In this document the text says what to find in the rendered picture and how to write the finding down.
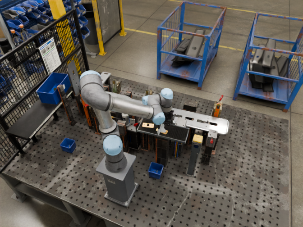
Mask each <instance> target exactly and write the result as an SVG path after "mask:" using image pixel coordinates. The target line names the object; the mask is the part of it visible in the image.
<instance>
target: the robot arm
mask: <svg viewBox="0 0 303 227"><path fill-rule="evenodd" d="M80 87H81V97H82V99H83V100H84V102H85V103H86V104H88V105H89V106H91V107H93V110H94V112H95V114H96V117H97V119H98V121H99V124H100V125H99V130H100V132H101V134H102V139H103V149H104V151H105V155H106V159H105V166H106V169H107V170H108V171H109V172H112V173H119V172H121V171H123V170H124V169H125V168H126V166H127V163H128V162H127V158H126V156H125V155H124V152H123V144H122V140H121V138H120V134H119V127H118V125H117V123H116V121H115V120H113V119H112V117H111V114H110V111H115V112H119V113H123V114H128V115H133V116H137V117H141V118H146V119H151V120H152V121H153V122H154V123H155V124H156V125H158V129H157V132H158V135H159V134H160V132H164V133H165V132H166V130H165V129H164V124H162V123H165V124H166V125H167V126H169V127H170V124H171V123H172V122H173V120H174V115H173V112H174V110H172V99H173V92H172V90H171V89H168V88H165V89H163V90H161V93H159V94H154V95H147V96H144V97H142V104H140V103H136V102H132V101H129V100H124V99H120V98H116V97H113V96H112V95H111V94H109V93H106V92H105V89H104V87H103V84H102V80H101V76H100V74H99V73H98V72H95V71H86V72H84V73H83V74H82V75H81V77H80Z"/></svg>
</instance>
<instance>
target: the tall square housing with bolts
mask: <svg viewBox="0 0 303 227"><path fill-rule="evenodd" d="M186 122H187V119H186V118H181V117H177V120H176V123H175V125H177V126H182V127H186ZM172 152H173V153H172V156H174V157H177V158H180V157H181V154H182V152H183V144H181V143H180V142H176V141H174V143H173V151H172Z"/></svg>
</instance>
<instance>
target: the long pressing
mask: <svg viewBox="0 0 303 227"><path fill-rule="evenodd" d="M105 92H106V93H109V94H111V95H112V96H113V97H116V98H120V99H124V100H129V101H132V102H136V103H140V104H142V101H140V100H135V99H132V98H130V97H128V96H126V95H121V94H116V93H112V92H108V91H105ZM172 110H174V112H173V115H175V114H176V115H181V116H182V118H185V117H189V118H193V120H188V119H187V122H186V127H190V128H194V129H198V130H202V131H206V132H209V129H212V130H217V131H218V133H217V134H219V135H223V136H225V135H227V134H228V129H229V121H228V120H226V119H222V118H217V117H213V116H208V115H204V114H200V113H194V112H190V111H186V110H181V109H176V108H172ZM176 120H177V117H174V120H173V124H175V123H176ZM197 120H202V121H205V122H206V121H207V120H208V121H209V122H211V123H216V124H217V126H214V125H210V124H209V123H201V122H197Z"/></svg>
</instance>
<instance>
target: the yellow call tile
mask: <svg viewBox="0 0 303 227"><path fill-rule="evenodd" d="M202 138H203V136H199V135H194V139H193V141H194V142H198V143H201V142H202Z"/></svg>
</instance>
